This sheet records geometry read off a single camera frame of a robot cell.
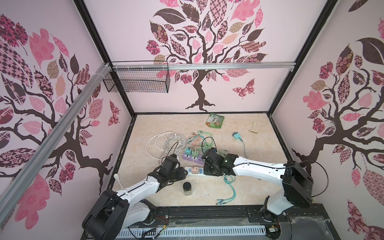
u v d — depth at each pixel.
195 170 0.83
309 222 0.72
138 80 1.22
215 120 1.14
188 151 0.90
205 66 0.94
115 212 0.41
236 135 1.03
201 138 1.06
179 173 0.76
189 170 0.86
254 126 1.13
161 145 1.00
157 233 0.69
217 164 0.62
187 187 0.74
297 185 0.43
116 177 0.87
